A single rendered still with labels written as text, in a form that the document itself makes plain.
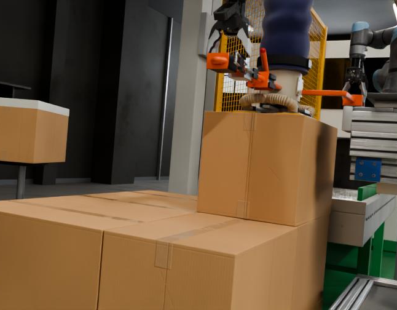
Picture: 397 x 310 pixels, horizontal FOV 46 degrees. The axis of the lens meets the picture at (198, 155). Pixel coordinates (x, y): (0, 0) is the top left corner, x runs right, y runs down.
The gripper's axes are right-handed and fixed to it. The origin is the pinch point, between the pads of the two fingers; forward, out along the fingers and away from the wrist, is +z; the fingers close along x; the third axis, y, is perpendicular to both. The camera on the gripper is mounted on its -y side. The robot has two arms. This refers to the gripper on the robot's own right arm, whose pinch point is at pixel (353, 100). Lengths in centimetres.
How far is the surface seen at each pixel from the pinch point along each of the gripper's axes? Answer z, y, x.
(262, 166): 34, 60, -21
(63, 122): 18, -38, -210
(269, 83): 3, 58, -22
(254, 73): 2, 72, -23
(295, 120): 17, 61, -10
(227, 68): 5, 93, -24
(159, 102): -86, -740, -569
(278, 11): -30, 39, -27
